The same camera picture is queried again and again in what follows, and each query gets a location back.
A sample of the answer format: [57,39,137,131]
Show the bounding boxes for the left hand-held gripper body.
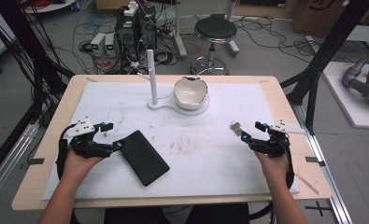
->
[63,116,115,159]

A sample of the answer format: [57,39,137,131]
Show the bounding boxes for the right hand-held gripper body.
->
[248,119,310,159]

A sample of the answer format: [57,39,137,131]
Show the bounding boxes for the silver bunch of keys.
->
[229,119,244,137]

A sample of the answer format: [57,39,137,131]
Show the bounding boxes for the black smartphone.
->
[119,129,171,188]

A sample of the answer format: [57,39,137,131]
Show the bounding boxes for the person's left hand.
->
[62,147,105,187]

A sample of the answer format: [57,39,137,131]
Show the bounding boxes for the person's right hand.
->
[254,150,291,187]

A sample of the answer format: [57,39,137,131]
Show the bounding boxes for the black tape piece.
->
[19,157,46,171]
[305,156,327,168]

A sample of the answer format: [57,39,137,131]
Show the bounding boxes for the light wooden table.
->
[11,74,334,212]

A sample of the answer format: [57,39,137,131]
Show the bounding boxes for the white table mat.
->
[41,81,301,202]

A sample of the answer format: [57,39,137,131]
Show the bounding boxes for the thin wooden stick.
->
[296,173,320,196]

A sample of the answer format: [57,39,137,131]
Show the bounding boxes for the white stand with pole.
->
[136,49,211,117]

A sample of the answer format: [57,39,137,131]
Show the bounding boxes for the white eggshell-shaped bowl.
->
[173,76,209,111]

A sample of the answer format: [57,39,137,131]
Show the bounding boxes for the grey power supply unit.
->
[90,32,107,58]
[104,32,119,58]

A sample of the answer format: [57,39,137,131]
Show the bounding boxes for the white platform board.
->
[321,61,369,131]

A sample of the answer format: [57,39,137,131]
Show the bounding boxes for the person's dark trousers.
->
[69,203,251,224]

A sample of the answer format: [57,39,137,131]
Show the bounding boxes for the black computer tower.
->
[137,5,158,50]
[114,7,141,60]

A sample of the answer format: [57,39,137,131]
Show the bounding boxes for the white desk leg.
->
[224,0,241,59]
[172,0,189,60]

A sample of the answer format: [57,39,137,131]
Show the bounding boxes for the black round stool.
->
[189,16,238,77]

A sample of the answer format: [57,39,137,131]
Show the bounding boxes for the white power strip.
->
[123,0,140,18]

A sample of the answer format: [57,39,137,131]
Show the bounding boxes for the brown cardboard box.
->
[291,0,367,39]

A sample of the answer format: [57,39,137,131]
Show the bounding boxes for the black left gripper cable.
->
[55,122,78,181]

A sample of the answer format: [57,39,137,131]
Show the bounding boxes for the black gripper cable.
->
[55,122,78,181]
[283,133,296,190]

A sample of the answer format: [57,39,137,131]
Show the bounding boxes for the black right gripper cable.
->
[283,133,296,190]

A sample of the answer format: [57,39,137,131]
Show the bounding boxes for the aluminium rail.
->
[291,102,354,224]
[0,121,40,210]

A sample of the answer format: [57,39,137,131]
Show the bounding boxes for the black metal frame with braces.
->
[279,0,369,135]

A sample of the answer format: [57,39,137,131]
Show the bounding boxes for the black frame with cable bundle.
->
[0,0,76,185]

